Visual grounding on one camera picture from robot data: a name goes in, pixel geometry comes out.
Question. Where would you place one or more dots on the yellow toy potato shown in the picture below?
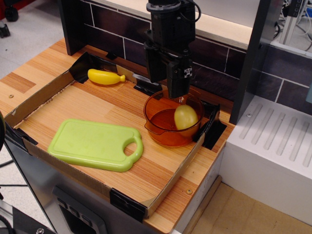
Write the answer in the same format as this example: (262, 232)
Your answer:
(185, 117)

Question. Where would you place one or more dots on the dark grey cabinet post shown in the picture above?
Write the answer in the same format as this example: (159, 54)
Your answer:
(262, 35)

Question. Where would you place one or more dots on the green plastic cutting board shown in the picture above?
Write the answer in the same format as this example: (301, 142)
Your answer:
(97, 145)

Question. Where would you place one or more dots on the grey toy oven front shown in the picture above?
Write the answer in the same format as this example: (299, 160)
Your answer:
(79, 218)

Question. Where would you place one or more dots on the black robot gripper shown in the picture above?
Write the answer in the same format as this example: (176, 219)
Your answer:
(172, 30)

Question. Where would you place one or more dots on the white toy sink drainboard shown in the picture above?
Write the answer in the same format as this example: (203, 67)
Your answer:
(268, 157)

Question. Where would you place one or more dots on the yellow toy banana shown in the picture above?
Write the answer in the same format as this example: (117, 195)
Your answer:
(104, 77)

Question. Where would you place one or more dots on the cardboard fence with black tape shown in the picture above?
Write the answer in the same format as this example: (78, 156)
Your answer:
(53, 87)

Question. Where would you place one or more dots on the orange transparent plastic pot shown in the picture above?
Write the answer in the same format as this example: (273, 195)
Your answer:
(159, 111)

